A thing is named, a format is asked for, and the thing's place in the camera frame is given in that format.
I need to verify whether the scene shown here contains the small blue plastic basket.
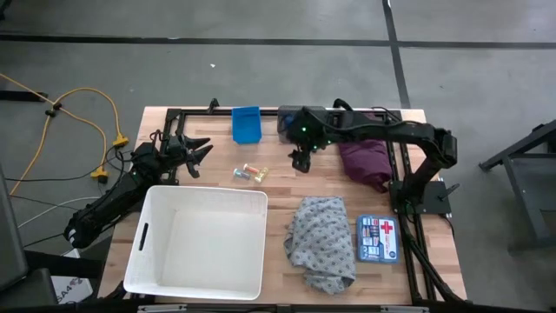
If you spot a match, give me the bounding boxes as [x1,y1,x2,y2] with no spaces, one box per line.
[231,106,263,145]

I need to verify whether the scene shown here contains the blue first aid kit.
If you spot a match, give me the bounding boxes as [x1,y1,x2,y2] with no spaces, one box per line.
[355,213,400,264]

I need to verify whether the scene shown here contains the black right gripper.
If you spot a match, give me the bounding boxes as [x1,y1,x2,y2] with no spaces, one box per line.
[285,107,338,174]

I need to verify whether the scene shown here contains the black base plate lever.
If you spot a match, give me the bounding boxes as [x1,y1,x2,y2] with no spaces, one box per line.
[436,183,460,202]

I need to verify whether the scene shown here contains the grey translucent plastic bin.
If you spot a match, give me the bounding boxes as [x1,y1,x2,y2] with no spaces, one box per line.
[276,104,329,145]

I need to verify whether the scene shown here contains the white woven plastic basket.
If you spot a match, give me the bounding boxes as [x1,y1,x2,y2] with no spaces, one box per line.
[122,184,269,302]

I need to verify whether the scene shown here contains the white printed box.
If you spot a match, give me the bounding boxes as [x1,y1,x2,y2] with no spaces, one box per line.
[50,248,95,305]

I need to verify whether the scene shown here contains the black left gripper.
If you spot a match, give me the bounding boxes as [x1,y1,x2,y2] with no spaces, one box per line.
[161,134,215,179]

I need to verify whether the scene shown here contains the grey patterned cloth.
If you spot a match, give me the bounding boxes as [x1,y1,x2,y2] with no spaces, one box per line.
[283,196,357,296]

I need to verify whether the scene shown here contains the black side table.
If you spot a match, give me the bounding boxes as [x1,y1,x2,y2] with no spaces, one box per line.
[477,117,556,253]

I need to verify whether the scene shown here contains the dark grey chair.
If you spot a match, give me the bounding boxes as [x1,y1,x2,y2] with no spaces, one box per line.
[0,164,60,310]

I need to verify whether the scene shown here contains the black metal table frame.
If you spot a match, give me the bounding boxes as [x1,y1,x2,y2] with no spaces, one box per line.
[97,106,468,313]

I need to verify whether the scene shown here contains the yellow extension cord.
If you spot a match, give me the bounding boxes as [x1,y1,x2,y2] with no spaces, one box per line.
[0,72,110,184]
[8,86,130,196]

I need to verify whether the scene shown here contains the black floor bar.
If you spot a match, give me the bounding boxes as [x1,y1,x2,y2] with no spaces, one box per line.
[0,90,50,103]

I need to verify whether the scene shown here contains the maroon cloth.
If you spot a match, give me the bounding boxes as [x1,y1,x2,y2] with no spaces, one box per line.
[337,113,394,194]

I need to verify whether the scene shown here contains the black floor cable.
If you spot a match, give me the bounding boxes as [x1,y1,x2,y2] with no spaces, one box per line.
[3,147,136,183]

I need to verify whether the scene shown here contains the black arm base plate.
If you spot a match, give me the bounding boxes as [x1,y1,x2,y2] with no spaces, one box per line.
[388,180,453,215]

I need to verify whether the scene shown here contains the white floor cable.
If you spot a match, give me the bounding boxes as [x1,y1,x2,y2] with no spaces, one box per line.
[17,195,101,230]

